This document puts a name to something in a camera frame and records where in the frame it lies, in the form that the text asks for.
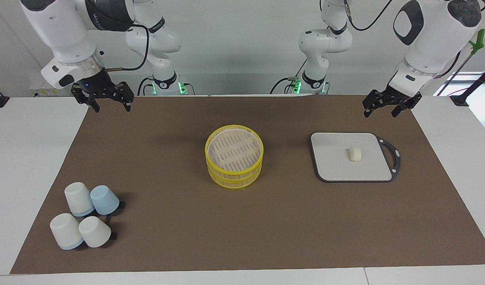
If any yellow bamboo steamer tier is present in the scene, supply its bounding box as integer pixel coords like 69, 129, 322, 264
207, 164, 263, 189
205, 125, 264, 177

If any white box with labels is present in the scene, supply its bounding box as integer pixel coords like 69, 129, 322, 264
29, 77, 57, 97

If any white cutting board dark rim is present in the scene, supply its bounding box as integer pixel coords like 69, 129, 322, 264
310, 132, 401, 183

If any black clamp stand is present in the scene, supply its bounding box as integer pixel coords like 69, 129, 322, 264
450, 63, 485, 107

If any white plastic cup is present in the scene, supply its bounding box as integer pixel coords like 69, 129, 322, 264
50, 213, 85, 250
64, 182, 95, 217
78, 216, 112, 248

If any light blue plastic cup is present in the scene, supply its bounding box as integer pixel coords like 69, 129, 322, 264
90, 185, 120, 215

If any green tipped thin pole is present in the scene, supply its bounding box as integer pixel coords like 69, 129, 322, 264
436, 28, 485, 95

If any brown table mat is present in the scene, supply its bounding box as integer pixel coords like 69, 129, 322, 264
10, 94, 485, 275

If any black base cable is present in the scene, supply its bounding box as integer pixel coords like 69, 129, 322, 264
138, 77, 154, 95
269, 59, 306, 95

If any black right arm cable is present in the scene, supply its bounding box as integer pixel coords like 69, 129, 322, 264
104, 24, 150, 72

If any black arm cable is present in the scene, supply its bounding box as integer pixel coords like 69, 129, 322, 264
343, 0, 485, 80
104, 24, 150, 72

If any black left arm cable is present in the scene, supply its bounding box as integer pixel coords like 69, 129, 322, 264
343, 0, 485, 80

